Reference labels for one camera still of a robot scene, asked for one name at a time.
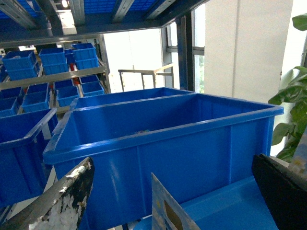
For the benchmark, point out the large blue plastic crate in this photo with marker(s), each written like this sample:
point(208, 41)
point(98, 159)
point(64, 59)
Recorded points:
point(193, 143)

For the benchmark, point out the left gripper worn black left finger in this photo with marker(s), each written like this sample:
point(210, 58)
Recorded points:
point(62, 206)

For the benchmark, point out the green potted plant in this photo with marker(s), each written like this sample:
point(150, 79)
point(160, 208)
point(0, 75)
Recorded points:
point(295, 93)

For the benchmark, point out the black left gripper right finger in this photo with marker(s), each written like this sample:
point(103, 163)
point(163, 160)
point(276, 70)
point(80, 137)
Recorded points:
point(284, 192)

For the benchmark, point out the flower gift bag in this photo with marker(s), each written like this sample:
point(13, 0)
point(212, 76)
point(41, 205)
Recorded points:
point(167, 214)
point(298, 163)

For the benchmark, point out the blue plastic tray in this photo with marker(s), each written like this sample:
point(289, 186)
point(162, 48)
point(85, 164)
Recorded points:
point(238, 206)

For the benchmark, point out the blue crate on left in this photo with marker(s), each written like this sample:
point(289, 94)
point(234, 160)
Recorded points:
point(23, 139)

